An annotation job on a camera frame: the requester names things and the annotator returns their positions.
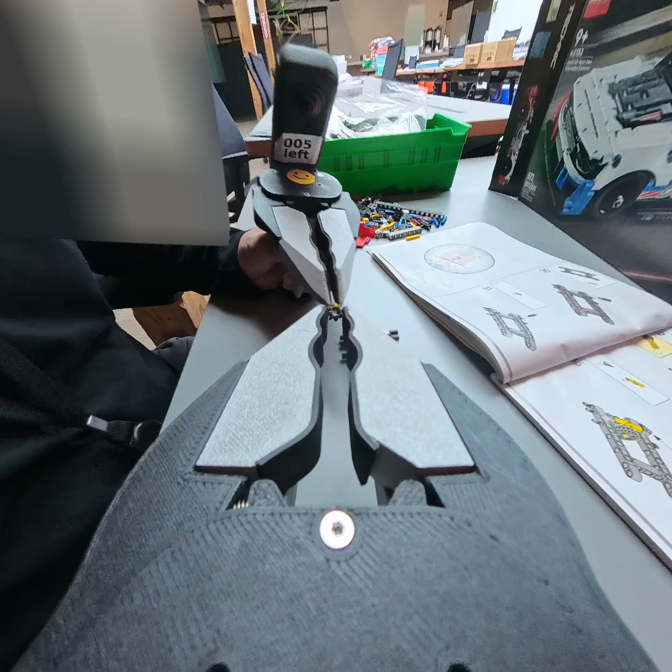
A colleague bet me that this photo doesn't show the wooden post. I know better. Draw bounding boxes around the wooden post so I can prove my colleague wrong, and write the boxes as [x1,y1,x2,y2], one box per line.
[232,0,277,123]

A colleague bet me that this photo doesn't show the person's left hand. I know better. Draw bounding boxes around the person's left hand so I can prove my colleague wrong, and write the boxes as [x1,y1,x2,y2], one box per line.
[237,230,301,295]

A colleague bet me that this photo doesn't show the cardboard boxes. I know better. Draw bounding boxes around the cardboard boxes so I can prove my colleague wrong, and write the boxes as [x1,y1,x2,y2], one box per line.
[462,37,518,67]

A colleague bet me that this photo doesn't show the lego instruction booklet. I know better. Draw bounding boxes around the lego instruction booklet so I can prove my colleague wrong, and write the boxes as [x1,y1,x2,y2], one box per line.
[367,221,672,569]

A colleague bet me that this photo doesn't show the person's left forearm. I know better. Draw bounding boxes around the person's left forearm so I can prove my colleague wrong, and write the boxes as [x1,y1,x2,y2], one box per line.
[78,229,249,296]

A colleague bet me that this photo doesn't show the wooden bench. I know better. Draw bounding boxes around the wooden bench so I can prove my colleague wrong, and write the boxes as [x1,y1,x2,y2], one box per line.
[112,291,211,348]

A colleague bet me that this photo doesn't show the lego car set box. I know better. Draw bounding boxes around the lego car set box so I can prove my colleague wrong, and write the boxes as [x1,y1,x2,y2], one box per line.
[488,0,672,306]

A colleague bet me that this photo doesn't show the green plastic bin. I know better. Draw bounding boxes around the green plastic bin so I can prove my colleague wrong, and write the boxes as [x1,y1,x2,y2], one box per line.
[317,112,472,196]

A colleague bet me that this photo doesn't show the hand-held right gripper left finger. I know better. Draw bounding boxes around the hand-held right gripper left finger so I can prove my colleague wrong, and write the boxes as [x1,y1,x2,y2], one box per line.
[195,307,329,489]

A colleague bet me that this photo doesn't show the dark chair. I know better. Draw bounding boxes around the dark chair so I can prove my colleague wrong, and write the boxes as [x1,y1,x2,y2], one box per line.
[212,83,252,212]

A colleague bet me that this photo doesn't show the pile of loose lego pieces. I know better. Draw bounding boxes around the pile of loose lego pieces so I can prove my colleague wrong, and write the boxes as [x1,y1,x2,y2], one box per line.
[358,196,448,242]

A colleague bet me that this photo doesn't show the clear plastic bags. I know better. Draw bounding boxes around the clear plastic bags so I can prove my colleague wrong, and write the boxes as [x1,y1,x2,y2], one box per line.
[324,73,438,140]

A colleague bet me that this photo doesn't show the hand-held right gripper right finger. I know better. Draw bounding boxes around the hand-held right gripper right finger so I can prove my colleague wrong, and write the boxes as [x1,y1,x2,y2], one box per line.
[340,308,476,486]

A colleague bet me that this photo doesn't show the person's dark clothed body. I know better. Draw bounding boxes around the person's dark clothed body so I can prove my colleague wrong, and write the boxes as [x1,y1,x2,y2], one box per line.
[0,231,196,669]

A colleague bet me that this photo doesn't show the cluttered long work table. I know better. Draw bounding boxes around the cluttered long work table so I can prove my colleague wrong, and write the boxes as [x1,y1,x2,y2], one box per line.
[361,37,527,102]

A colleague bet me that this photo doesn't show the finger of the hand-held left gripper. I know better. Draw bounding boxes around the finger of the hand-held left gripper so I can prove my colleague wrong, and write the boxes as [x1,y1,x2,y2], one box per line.
[272,206,335,304]
[318,206,361,306]

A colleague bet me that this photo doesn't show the black bag strap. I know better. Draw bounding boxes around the black bag strap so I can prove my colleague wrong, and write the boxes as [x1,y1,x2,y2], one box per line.
[0,335,161,449]

